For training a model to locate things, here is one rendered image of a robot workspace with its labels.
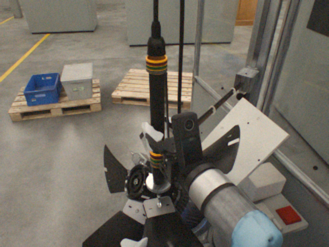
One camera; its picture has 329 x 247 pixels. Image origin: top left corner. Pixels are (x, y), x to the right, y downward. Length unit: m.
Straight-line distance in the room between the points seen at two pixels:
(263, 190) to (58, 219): 1.72
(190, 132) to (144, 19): 5.67
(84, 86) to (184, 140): 3.14
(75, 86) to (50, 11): 4.61
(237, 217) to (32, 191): 2.41
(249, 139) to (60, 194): 1.98
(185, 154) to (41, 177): 2.40
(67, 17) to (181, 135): 7.49
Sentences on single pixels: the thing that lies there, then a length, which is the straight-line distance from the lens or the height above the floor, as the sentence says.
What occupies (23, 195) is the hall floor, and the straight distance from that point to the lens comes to 2.68.
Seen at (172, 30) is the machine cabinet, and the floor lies 0.37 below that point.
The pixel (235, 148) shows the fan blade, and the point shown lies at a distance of 0.64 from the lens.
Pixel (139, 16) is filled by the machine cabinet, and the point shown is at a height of 0.70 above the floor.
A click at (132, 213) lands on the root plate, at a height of 1.10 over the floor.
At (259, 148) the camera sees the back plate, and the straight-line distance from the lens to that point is 0.89.
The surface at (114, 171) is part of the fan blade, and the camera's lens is 1.04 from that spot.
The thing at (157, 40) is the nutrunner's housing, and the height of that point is 1.70.
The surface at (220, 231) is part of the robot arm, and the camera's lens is 0.41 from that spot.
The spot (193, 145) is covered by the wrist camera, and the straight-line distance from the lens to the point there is 0.46.
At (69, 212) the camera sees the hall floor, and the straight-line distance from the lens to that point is 2.38.
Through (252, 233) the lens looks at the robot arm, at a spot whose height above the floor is 1.51.
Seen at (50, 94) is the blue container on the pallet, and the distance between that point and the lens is 3.64.
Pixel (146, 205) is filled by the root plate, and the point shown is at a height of 1.20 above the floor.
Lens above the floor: 1.83
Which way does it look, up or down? 35 degrees down
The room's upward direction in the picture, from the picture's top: straight up
